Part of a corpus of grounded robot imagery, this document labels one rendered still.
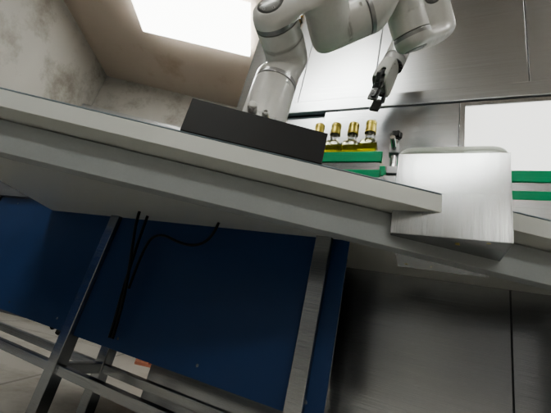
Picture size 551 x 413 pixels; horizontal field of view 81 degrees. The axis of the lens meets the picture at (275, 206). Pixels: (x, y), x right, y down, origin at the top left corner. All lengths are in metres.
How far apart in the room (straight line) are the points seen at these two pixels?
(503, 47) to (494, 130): 0.38
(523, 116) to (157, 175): 1.09
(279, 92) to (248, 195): 0.24
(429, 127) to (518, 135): 0.25
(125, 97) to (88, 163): 4.51
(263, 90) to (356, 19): 0.26
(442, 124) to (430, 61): 0.33
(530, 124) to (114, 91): 4.81
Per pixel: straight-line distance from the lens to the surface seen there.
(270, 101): 0.67
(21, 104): 0.70
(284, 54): 0.78
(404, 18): 0.90
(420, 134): 1.22
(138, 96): 5.10
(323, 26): 0.78
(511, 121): 1.27
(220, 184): 0.57
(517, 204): 0.92
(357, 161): 0.88
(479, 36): 1.56
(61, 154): 0.67
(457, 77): 1.42
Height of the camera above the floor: 0.48
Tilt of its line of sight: 20 degrees up
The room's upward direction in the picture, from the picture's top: 14 degrees clockwise
